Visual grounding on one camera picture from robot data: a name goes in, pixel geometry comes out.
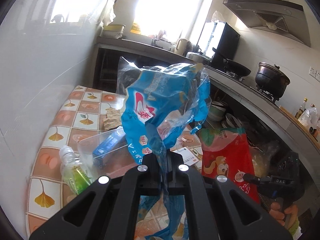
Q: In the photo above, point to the black wok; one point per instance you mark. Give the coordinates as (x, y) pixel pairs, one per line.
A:
(233, 67)

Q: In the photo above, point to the blue toothpaste box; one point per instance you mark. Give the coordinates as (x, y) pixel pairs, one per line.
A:
(112, 141)

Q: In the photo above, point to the red snack bag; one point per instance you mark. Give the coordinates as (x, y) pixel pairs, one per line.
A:
(226, 152)

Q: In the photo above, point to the black cooking pot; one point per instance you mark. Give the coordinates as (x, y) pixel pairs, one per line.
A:
(269, 78)

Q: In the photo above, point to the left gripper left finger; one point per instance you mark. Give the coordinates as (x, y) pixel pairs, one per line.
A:
(107, 209)

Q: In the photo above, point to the yellow white medicine box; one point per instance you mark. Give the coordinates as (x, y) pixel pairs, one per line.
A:
(188, 157)

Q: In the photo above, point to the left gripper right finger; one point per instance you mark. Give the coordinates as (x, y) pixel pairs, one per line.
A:
(217, 209)

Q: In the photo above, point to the range hood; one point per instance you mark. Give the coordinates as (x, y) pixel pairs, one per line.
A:
(281, 17)

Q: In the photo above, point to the stacked bowls on shelf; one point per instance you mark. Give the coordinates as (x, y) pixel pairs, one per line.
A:
(217, 111)

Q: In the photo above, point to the white kettle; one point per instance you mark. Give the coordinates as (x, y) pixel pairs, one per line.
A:
(181, 46)

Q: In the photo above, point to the blue plastic bag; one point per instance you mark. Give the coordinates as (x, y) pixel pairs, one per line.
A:
(159, 103)

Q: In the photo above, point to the green label plastic bottle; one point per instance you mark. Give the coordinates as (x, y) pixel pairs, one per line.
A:
(73, 171)

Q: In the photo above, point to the person's right hand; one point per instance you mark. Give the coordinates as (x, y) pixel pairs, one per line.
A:
(279, 216)

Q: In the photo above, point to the enamel basin on counter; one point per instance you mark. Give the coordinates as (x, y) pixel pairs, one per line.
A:
(113, 31)

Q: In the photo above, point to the patterned tablecloth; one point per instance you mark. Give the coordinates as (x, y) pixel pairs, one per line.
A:
(81, 124)

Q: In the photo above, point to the brown paper napkin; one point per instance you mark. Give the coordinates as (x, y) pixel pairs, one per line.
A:
(112, 119)

